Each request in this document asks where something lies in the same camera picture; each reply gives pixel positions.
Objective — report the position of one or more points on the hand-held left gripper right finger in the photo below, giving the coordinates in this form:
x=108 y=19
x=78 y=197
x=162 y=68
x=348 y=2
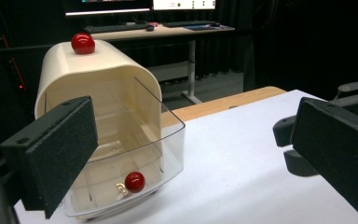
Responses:
x=338 y=149

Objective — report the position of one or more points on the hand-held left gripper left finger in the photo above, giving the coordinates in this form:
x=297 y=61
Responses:
x=56 y=155

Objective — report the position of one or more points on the small gold earring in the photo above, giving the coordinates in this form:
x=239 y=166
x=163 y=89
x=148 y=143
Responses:
x=120 y=186

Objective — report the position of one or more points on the cream jewelry box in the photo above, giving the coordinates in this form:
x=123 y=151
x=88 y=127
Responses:
x=105 y=67

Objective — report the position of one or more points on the tall clear drawer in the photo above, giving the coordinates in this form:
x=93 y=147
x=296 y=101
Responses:
x=167 y=155

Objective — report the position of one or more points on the white board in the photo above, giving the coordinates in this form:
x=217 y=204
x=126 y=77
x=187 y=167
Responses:
x=245 y=174

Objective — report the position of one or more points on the wooden table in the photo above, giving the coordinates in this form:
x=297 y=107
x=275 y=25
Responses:
x=217 y=104

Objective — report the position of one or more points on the black keyboard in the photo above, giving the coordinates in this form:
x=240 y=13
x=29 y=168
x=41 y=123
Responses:
x=115 y=28
x=188 y=23

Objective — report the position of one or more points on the desk with grey metal legs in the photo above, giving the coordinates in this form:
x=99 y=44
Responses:
x=174 y=32

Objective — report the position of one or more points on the wide computer monitor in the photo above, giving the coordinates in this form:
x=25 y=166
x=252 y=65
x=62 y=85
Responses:
x=108 y=9

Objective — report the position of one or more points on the black computer mouse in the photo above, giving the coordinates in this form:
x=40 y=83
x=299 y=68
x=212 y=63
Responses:
x=149 y=28

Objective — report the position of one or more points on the computer monitor with white screen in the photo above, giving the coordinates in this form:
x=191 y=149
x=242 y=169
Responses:
x=183 y=4

